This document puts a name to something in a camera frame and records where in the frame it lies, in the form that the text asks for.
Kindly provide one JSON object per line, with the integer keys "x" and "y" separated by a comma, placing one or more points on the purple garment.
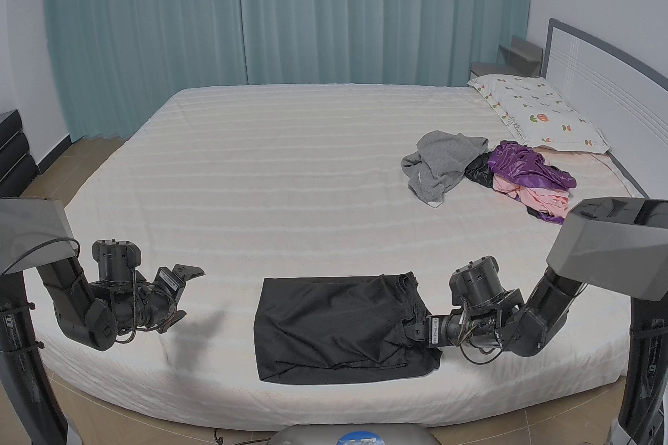
{"x": 522, "y": 166}

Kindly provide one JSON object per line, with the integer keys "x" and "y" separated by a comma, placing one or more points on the grey bedside table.
{"x": 514, "y": 54}

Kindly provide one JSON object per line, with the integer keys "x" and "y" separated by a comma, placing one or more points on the black chest of drawers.
{"x": 13, "y": 151}

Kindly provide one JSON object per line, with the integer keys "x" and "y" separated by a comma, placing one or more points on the pink garment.
{"x": 542, "y": 200}

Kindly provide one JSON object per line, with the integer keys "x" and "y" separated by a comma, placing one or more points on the white printed pillow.
{"x": 537, "y": 112}

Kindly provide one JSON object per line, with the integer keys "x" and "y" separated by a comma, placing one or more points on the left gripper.
{"x": 162, "y": 302}

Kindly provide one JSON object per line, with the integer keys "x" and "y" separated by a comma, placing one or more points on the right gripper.
{"x": 443, "y": 331}

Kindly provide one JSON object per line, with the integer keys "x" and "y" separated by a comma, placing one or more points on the grey garment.
{"x": 441, "y": 161}

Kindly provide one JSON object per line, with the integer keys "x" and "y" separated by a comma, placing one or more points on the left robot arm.
{"x": 73, "y": 297}

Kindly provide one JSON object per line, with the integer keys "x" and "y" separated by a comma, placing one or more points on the bed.
{"x": 287, "y": 171}

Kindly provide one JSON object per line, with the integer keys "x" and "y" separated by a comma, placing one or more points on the black T-shirt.
{"x": 334, "y": 328}

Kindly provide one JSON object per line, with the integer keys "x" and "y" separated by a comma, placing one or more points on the black glossy garment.
{"x": 480, "y": 171}

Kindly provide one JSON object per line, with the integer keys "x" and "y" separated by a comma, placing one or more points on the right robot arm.
{"x": 600, "y": 244}

